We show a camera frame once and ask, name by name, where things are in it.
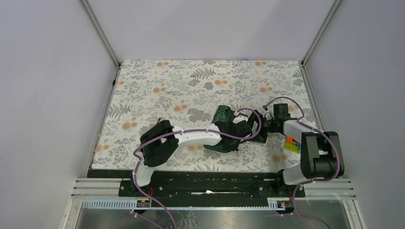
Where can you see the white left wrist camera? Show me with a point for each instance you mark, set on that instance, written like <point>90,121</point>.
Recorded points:
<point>239,117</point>

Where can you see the floral patterned table mat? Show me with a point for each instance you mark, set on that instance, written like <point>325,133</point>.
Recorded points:
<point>187,93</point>

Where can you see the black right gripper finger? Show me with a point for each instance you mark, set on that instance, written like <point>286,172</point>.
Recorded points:
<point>260,138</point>
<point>256,122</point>

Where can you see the colourful toy block stack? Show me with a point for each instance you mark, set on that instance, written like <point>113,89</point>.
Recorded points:
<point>292,145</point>

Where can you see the dark green cloth napkin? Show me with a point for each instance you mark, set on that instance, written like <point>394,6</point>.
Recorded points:
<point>225,113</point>

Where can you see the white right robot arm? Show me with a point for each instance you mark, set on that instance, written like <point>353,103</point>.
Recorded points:
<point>320,151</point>

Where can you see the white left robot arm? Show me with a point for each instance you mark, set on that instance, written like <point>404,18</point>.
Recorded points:
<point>159,143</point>

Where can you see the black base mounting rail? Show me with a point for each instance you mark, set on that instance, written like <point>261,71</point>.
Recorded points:
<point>203,189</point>

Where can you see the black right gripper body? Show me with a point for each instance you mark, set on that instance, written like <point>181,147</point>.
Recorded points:
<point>268,126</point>

